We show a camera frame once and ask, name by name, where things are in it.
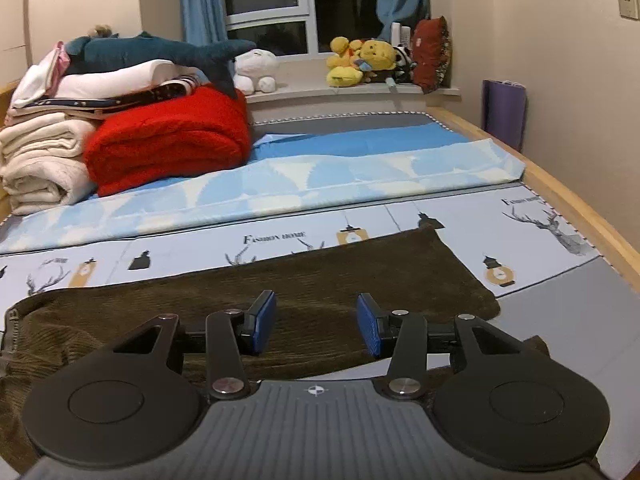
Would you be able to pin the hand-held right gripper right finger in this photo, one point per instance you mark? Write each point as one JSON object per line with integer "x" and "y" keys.
{"x": 369, "y": 325}

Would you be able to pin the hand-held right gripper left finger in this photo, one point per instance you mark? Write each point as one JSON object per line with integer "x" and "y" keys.
{"x": 264, "y": 322}

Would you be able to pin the blue and white patterned quilt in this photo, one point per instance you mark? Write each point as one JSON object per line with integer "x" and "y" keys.
{"x": 300, "y": 180}

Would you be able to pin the red folded blanket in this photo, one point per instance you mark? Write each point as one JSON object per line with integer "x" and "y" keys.
{"x": 170, "y": 145}

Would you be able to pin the window sill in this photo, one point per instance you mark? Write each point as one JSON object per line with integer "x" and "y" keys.
{"x": 310, "y": 92}

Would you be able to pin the yellow duck plush toy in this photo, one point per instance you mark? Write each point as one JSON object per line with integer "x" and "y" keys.
{"x": 342, "y": 70}

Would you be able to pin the cream folded blanket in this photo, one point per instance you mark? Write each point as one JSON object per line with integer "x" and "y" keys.
{"x": 40, "y": 137}
{"x": 45, "y": 185}

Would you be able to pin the dark patterned folded blanket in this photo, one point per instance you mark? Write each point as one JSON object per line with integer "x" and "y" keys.
{"x": 125, "y": 100}

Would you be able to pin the black and white plush toy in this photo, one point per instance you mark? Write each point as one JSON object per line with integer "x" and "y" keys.
{"x": 404, "y": 62}

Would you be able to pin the yellow bear plush toy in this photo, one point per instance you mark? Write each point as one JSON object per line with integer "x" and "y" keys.
{"x": 377, "y": 57}

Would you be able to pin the red cushion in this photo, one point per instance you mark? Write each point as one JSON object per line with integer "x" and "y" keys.
{"x": 430, "y": 55}

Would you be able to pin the white folded duvet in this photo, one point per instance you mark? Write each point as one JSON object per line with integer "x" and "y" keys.
{"x": 125, "y": 77}

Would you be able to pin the blue shark plush toy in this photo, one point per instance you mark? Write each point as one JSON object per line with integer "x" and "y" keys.
{"x": 150, "y": 52}

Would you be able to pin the pink cloth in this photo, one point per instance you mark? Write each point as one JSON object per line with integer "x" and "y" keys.
{"x": 62, "y": 62}

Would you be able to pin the white folded cloth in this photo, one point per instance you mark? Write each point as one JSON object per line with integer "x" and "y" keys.
{"x": 35, "y": 80}

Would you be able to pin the wooden bed frame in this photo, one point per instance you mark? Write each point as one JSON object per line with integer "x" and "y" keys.
{"x": 560, "y": 195}

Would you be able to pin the wall light switch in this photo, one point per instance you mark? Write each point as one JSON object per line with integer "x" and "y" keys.
{"x": 629, "y": 6}

